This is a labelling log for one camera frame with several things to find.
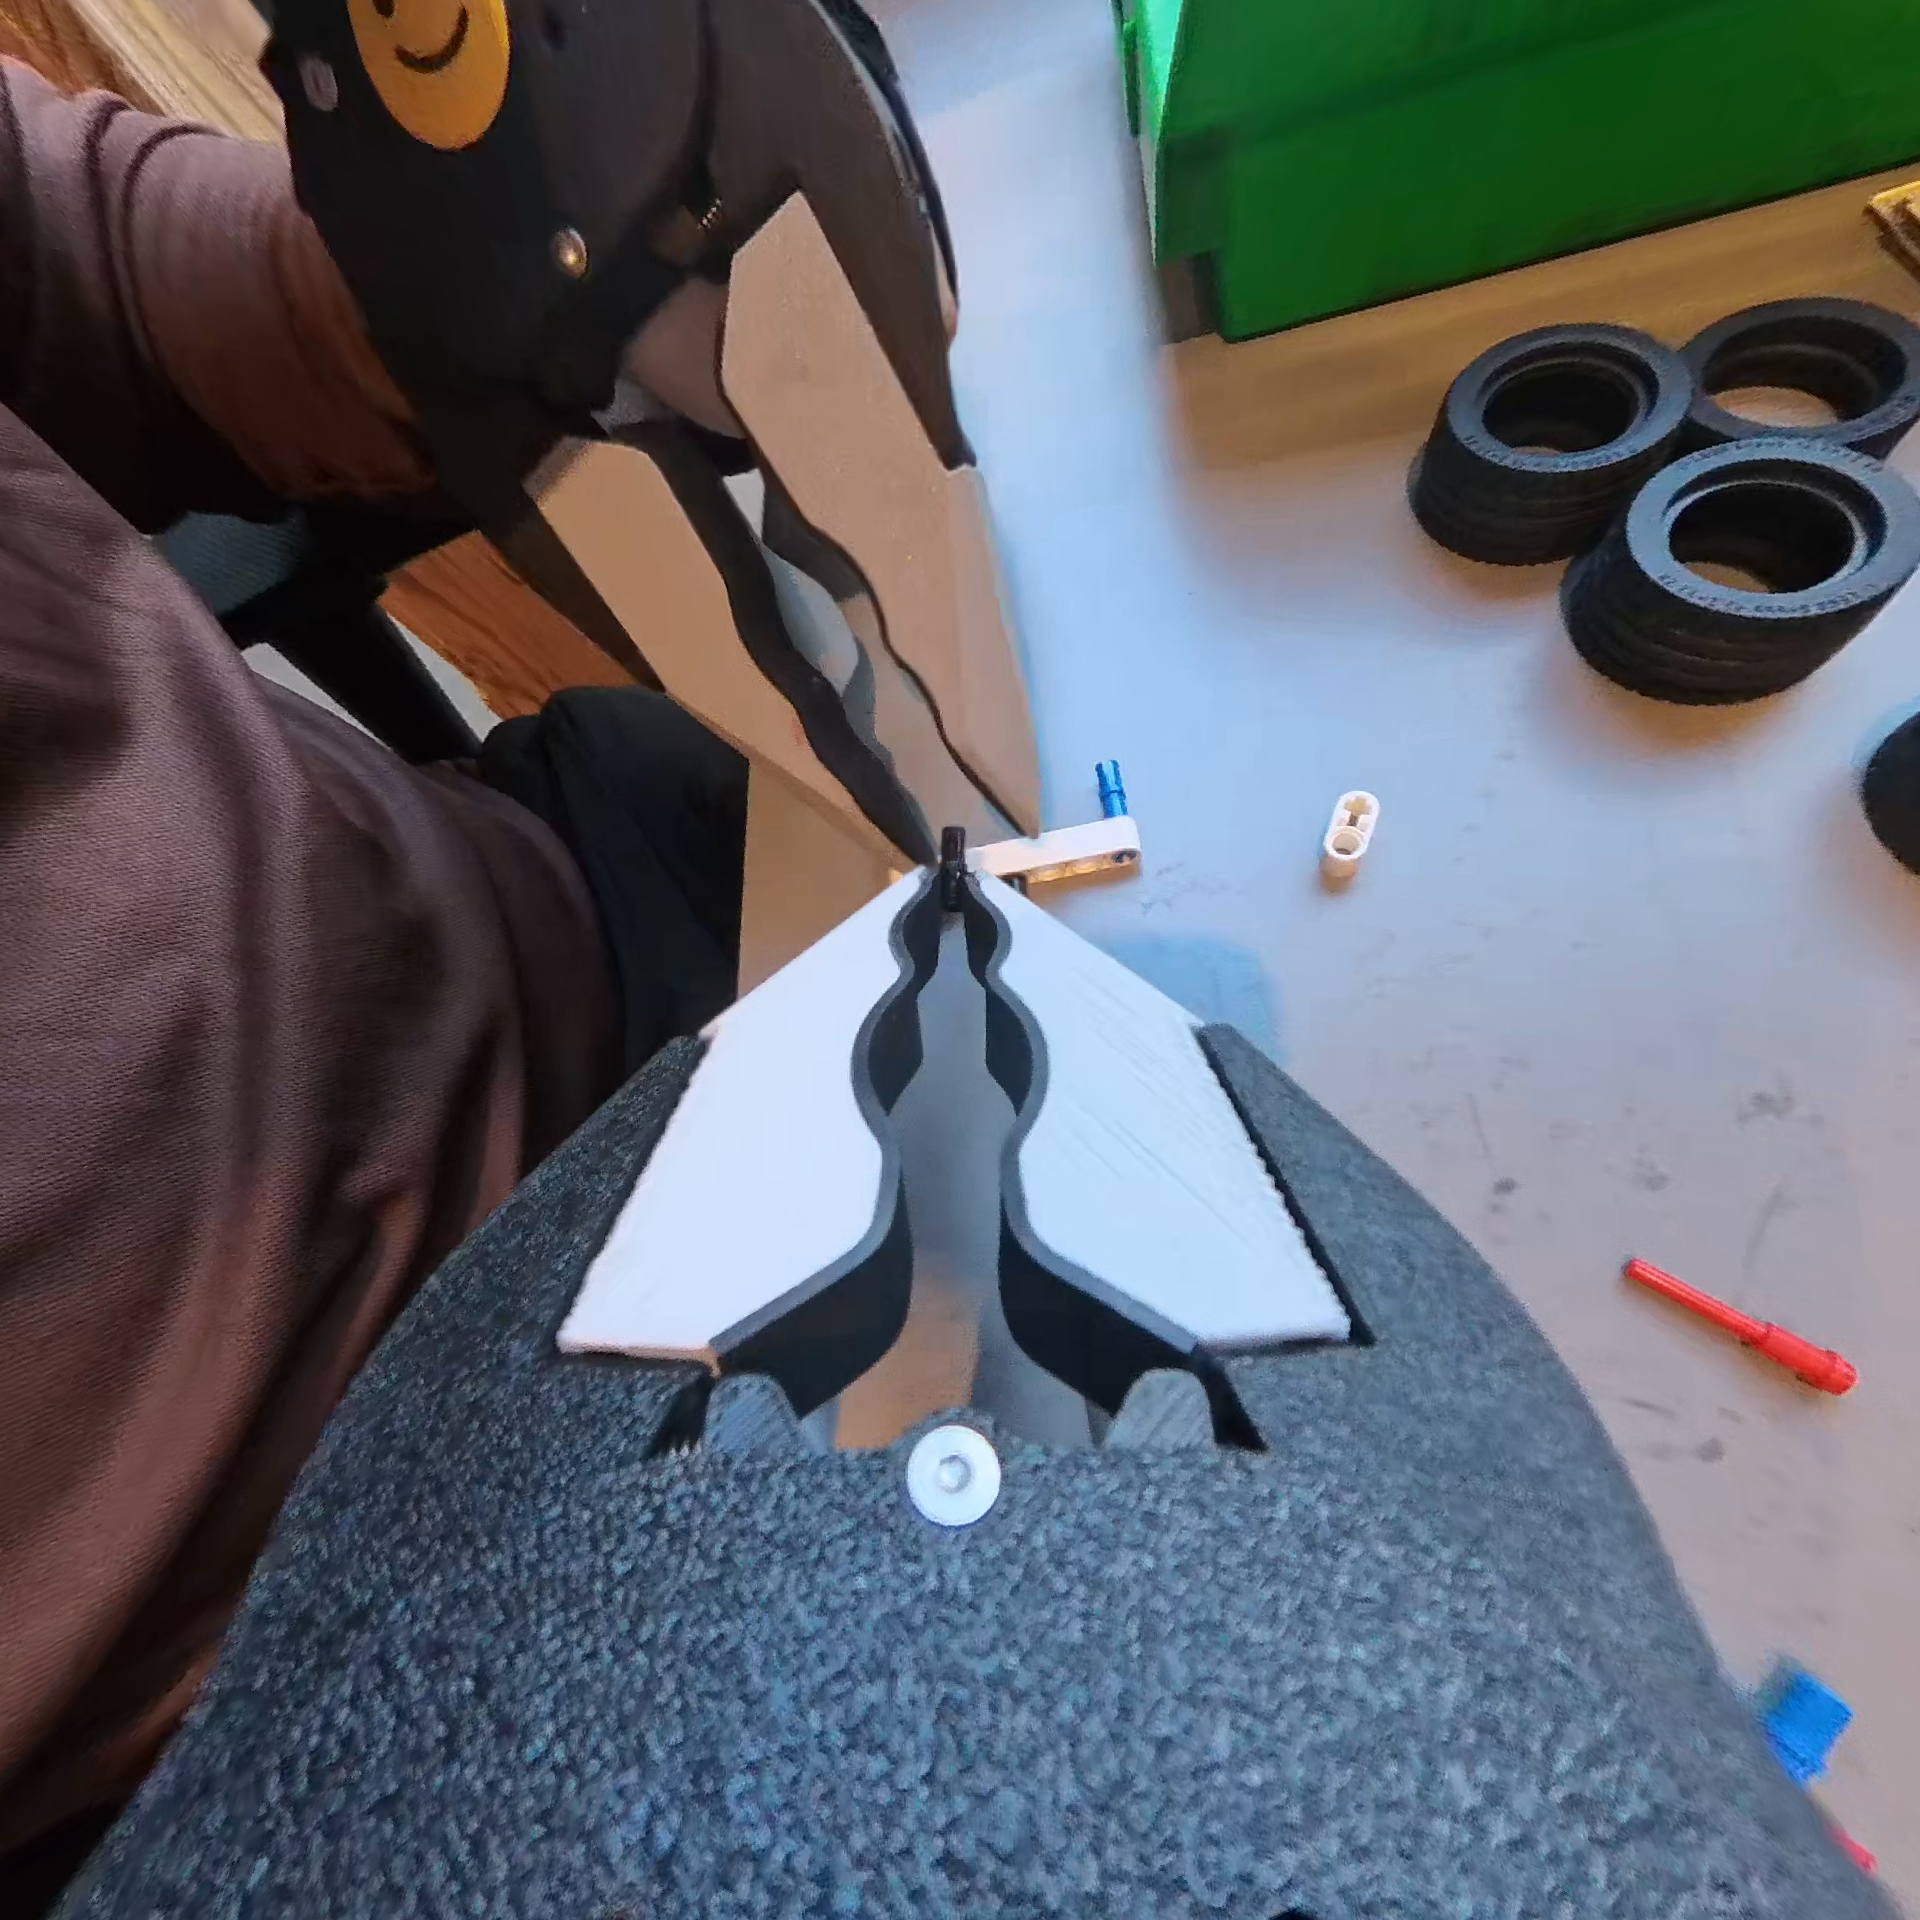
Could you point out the blue plastic connector pin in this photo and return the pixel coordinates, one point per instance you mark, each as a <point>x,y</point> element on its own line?
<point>1110,786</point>

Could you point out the white beam assembly with pins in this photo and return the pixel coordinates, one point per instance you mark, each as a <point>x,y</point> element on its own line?
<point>1805,1721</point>

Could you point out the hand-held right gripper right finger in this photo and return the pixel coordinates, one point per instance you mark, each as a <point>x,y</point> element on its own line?
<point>1171,1184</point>

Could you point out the wooden plank frame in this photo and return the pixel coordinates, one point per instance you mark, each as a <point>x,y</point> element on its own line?
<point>495,628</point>

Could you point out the black rubber toy tyre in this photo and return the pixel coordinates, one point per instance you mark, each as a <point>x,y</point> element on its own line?
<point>1621,628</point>
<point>1455,511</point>
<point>1799,319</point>
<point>1897,796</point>

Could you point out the green plastic bin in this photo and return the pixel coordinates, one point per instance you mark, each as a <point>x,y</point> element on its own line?
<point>1501,150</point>

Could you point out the open instruction booklet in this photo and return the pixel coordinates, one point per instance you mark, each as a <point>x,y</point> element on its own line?
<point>1902,224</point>

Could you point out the person's torso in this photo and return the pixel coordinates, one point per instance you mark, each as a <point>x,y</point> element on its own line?
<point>225,1049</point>

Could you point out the red plastic axle pin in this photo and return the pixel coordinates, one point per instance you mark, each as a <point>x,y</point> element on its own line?
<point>1739,1328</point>

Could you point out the person's left forearm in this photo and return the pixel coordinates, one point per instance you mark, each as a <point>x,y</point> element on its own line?
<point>181,300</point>

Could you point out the white holed brick beam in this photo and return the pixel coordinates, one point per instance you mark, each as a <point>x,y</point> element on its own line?
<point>1050,851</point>

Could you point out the grey desk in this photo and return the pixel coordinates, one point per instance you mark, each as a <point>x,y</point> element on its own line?
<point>1349,1126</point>

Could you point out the white small connector piece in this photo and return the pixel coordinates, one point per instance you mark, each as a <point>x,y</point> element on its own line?
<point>1349,833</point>

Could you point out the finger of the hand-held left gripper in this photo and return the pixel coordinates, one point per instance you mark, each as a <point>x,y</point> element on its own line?
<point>870,450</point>
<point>629,556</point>

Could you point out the black plastic connector pin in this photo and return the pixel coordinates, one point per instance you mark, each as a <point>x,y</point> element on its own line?
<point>954,868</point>

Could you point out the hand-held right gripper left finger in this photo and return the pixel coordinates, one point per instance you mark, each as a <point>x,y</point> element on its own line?
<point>735,1184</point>

